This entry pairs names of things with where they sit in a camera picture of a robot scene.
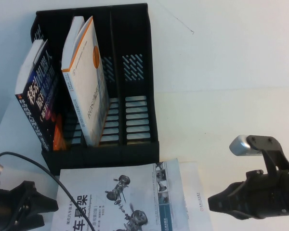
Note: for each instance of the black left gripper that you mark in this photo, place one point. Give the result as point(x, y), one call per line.
point(0, 209)

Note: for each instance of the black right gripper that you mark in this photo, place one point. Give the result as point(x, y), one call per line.
point(265, 192)

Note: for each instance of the white car suspension book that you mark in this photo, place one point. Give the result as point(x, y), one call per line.
point(98, 183)

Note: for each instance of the white self-driving book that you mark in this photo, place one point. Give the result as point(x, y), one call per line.
point(200, 192)

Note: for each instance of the dark mobile robot book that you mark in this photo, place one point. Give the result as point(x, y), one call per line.
point(38, 108)

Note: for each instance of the black plastic book stand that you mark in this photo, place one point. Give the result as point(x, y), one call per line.
point(139, 154)

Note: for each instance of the white orange ROS book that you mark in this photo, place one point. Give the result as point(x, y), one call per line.
point(86, 84)

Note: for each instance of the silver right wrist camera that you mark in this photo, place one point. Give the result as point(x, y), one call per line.
point(240, 145)

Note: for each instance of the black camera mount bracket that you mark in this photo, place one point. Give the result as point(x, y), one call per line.
point(272, 151)

